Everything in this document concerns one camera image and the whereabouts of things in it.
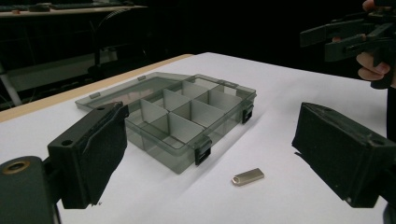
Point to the white table mat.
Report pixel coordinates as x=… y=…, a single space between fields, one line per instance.
x=280 y=87

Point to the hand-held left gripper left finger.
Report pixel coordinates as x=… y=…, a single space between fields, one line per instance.
x=84 y=155

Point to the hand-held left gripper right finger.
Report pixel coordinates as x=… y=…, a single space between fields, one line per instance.
x=339 y=152

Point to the light wooden desk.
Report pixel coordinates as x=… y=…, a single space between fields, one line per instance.
x=77 y=11

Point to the white metal stand leg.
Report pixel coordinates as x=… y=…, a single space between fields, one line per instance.
x=11 y=88

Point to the silver usb flash drive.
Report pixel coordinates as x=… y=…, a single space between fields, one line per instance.
x=248 y=177

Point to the transparent grey compartment box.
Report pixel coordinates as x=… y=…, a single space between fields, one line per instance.
x=186 y=124

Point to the black office chair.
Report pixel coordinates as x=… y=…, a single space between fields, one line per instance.
x=121 y=62

